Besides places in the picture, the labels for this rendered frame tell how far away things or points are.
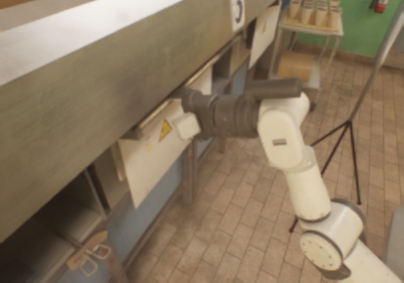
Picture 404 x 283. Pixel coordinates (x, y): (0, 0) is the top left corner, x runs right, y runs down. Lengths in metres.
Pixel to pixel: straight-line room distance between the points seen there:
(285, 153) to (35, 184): 0.36
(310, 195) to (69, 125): 0.42
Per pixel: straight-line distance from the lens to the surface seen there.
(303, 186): 0.53
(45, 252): 1.14
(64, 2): 0.40
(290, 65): 3.11
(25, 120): 0.35
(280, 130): 0.45
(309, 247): 0.58
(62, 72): 0.36
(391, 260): 0.79
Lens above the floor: 1.79
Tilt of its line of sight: 41 degrees down
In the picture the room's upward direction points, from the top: 2 degrees clockwise
